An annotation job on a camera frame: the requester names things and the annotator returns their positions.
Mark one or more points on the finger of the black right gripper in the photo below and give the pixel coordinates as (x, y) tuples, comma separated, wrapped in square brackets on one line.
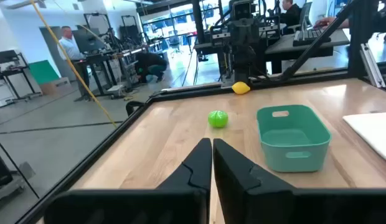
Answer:
[(239, 56), (250, 56)]

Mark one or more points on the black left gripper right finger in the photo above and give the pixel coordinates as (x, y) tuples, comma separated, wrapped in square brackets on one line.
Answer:
[(274, 205)]

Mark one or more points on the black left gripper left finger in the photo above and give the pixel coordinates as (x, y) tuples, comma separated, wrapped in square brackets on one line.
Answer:
[(168, 205)]

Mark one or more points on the yellow toy lemon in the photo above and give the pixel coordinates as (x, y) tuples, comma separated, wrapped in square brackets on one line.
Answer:
[(240, 88)]

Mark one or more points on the green toy cabbage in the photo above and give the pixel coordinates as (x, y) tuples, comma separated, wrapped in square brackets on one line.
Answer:
[(218, 119)]

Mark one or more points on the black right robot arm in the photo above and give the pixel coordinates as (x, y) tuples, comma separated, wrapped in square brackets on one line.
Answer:
[(242, 74)]

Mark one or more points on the black desk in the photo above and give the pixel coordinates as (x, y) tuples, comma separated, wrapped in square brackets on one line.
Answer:
[(283, 48)]

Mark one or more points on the person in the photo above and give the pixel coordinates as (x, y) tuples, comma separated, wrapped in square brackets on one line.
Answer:
[(71, 49), (367, 21), (151, 63), (291, 14)]

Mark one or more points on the teal plastic bin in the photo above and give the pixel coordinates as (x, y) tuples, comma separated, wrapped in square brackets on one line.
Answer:
[(292, 155)]

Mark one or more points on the black keyboard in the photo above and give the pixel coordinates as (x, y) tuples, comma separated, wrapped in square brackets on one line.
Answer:
[(309, 37)]

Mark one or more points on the grey computer monitor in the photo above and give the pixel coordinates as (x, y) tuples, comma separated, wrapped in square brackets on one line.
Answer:
[(306, 15)]

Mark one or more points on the black table clamp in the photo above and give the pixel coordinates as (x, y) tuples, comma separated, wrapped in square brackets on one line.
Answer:
[(132, 105)]

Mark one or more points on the white folded cloth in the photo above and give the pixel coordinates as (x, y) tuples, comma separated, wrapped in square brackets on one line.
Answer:
[(373, 133)]

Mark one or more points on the cardboard box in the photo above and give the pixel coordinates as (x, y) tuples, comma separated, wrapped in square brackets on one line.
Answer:
[(56, 86)]

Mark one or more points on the green board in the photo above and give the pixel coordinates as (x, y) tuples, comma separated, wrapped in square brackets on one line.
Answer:
[(42, 71)]

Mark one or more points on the white printer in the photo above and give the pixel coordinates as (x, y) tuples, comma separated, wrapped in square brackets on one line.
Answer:
[(1, 93)]

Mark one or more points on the black equipment cart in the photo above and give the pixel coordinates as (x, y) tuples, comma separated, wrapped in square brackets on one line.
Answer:
[(12, 65)]

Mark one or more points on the black diagonal frame strut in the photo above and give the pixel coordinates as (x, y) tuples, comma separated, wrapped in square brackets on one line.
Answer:
[(314, 45)]

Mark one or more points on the black frame post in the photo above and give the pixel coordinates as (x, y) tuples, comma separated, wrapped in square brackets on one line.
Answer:
[(362, 31)]

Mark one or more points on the silver aluminium bracket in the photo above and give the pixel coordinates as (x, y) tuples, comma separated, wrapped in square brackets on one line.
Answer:
[(372, 65)]

